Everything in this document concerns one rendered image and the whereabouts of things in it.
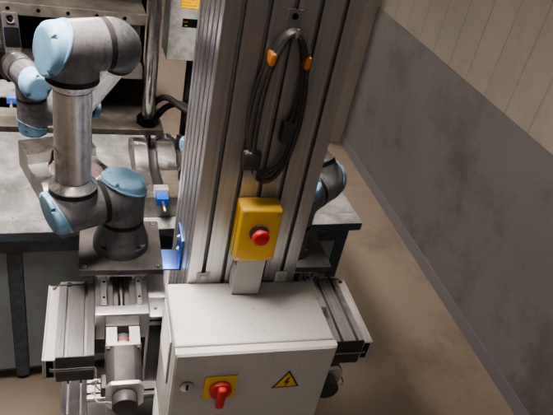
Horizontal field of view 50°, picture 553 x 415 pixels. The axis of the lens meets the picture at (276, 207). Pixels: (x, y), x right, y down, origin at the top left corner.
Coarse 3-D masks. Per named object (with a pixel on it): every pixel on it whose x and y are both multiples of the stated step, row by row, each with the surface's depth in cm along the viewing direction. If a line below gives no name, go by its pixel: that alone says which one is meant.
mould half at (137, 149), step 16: (128, 144) 254; (144, 144) 237; (160, 144) 239; (144, 160) 234; (160, 160) 236; (144, 176) 227; (176, 176) 231; (176, 192) 221; (144, 208) 217; (160, 208) 219; (176, 208) 221
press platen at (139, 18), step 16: (0, 0) 238; (16, 0) 242; (32, 0) 245; (48, 0) 249; (64, 0) 253; (80, 0) 256; (96, 0) 260; (112, 0) 264; (128, 0) 269; (48, 16) 246; (64, 16) 248; (80, 16) 250; (96, 16) 253; (128, 16) 255; (144, 16) 257
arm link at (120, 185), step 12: (108, 168) 156; (120, 168) 158; (108, 180) 151; (120, 180) 153; (132, 180) 155; (144, 180) 157; (108, 192) 151; (120, 192) 151; (132, 192) 153; (144, 192) 157; (108, 204) 150; (120, 204) 153; (132, 204) 155; (144, 204) 160; (108, 216) 152; (120, 216) 155; (132, 216) 157
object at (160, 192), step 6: (156, 186) 217; (162, 186) 218; (156, 192) 216; (162, 192) 216; (168, 192) 217; (156, 198) 214; (162, 198) 213; (168, 198) 214; (156, 204) 214; (162, 204) 212; (168, 204) 215
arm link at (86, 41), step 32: (64, 32) 121; (96, 32) 125; (64, 64) 122; (96, 64) 127; (64, 96) 129; (64, 128) 134; (64, 160) 138; (64, 192) 142; (96, 192) 148; (64, 224) 144; (96, 224) 152
